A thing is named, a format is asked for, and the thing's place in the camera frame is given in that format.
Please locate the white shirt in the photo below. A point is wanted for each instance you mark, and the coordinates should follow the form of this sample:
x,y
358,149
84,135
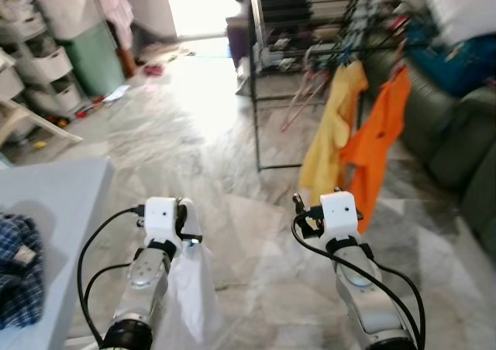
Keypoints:
x,y
186,288

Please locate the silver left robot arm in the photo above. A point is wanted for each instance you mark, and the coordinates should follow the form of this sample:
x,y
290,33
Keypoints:
x,y
143,288

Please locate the pink plastic hanger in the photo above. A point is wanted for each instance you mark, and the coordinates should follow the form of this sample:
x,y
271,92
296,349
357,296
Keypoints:
x,y
306,102
401,60

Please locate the blue plastic hanger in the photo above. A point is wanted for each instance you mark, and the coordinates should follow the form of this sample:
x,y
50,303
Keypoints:
x,y
347,54

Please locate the yellow shirt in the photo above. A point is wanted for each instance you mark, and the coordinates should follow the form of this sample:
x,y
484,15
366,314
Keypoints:
x,y
333,133

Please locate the orange t-shirt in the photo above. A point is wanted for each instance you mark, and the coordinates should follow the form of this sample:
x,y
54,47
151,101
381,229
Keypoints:
x,y
380,141

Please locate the light grey folding table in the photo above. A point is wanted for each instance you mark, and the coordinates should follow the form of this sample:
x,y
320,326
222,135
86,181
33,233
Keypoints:
x,y
62,211

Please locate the white paper sheet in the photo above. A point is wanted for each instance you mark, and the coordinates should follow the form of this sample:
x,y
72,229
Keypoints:
x,y
116,92

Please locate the red cloth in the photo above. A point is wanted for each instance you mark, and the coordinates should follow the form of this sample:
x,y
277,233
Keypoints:
x,y
153,70

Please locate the dark green sofa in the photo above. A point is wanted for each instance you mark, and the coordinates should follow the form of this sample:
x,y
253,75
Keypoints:
x,y
457,141

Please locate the beige door mat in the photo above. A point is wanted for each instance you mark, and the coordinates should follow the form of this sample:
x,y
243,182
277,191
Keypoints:
x,y
167,52

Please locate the purple stool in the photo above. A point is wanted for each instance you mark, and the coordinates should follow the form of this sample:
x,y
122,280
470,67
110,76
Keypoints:
x,y
236,40

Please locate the blue plaid shirt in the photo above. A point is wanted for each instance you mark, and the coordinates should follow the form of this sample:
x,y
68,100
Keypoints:
x,y
19,272

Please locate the black metal drying rack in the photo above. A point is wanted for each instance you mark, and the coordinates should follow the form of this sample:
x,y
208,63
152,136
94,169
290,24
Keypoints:
x,y
310,25

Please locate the white high chair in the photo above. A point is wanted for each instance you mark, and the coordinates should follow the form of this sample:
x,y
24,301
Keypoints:
x,y
35,121

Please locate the green laundry bin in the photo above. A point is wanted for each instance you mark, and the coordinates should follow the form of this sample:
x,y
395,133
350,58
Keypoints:
x,y
97,56

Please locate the blue bag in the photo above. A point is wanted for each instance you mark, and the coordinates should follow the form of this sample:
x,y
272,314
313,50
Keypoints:
x,y
457,60

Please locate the white storage drawer shelf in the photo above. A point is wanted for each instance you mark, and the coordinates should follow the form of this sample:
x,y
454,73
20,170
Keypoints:
x,y
43,63

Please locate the pink hanging cloth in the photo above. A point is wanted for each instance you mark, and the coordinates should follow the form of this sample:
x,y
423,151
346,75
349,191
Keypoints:
x,y
116,5

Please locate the white fabric bag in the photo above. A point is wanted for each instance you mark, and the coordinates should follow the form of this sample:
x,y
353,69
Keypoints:
x,y
66,1

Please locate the white cushion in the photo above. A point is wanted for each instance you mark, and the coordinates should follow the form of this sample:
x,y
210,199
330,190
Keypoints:
x,y
457,5

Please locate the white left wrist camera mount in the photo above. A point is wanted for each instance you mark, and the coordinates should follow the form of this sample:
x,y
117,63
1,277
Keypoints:
x,y
160,218

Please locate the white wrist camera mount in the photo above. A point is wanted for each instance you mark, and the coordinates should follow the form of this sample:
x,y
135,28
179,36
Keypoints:
x,y
339,212
160,218

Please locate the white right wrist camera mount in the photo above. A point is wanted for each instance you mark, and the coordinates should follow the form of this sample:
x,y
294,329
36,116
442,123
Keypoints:
x,y
339,212

